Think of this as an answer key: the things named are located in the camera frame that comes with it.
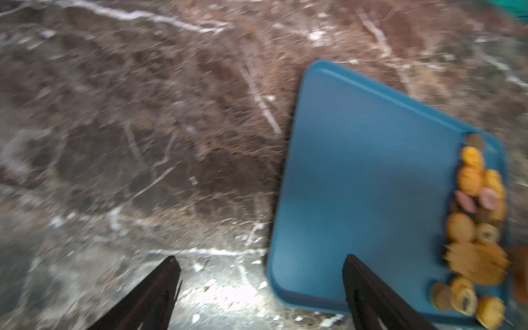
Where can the pile of yellow cookies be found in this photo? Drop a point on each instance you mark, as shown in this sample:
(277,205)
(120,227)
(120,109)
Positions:
(474,229)

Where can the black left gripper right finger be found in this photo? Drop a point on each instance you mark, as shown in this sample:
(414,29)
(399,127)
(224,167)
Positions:
(373,303)

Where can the teal rectangular tray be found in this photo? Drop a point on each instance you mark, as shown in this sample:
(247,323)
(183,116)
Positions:
(369,172)

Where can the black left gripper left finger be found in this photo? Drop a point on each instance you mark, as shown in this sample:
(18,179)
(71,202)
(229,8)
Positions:
(150,304)

